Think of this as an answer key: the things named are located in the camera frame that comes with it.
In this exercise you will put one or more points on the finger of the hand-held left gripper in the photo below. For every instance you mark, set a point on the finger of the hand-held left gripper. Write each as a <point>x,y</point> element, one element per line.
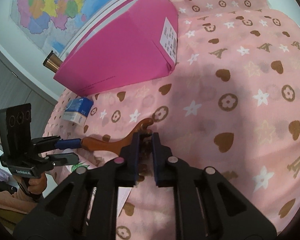
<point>67,143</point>
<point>65,158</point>

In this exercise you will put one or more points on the pink printed blanket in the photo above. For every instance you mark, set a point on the pink printed blanket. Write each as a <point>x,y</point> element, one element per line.
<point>240,105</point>

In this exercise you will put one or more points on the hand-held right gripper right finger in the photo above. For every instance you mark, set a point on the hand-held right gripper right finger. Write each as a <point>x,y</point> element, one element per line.
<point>156,155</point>

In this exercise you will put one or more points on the colourful wall map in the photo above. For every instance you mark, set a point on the colourful wall map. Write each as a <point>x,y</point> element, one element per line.
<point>52,5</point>

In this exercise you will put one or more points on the grey door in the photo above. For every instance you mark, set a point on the grey door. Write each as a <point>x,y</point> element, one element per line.
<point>10,92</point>

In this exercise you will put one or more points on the person's left forearm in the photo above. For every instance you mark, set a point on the person's left forearm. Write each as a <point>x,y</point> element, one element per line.
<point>12,201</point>

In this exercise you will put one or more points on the person's left hand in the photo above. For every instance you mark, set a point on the person's left hand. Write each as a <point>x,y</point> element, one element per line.
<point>36,183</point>

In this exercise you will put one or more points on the pink cardboard box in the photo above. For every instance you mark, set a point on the pink cardboard box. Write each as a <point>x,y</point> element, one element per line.
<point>120,50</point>

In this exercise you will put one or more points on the gold metal tumbler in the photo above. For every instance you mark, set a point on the gold metal tumbler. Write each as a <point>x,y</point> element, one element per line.
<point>52,62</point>

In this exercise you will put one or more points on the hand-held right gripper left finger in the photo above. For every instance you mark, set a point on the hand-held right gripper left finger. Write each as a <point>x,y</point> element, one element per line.
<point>136,155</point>

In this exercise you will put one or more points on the blue medicine box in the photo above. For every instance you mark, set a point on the blue medicine box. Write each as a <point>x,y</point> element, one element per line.
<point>77,110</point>

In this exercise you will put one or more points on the pink tube with green leaf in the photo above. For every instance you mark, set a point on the pink tube with green leaf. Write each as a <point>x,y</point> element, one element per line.
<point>80,166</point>

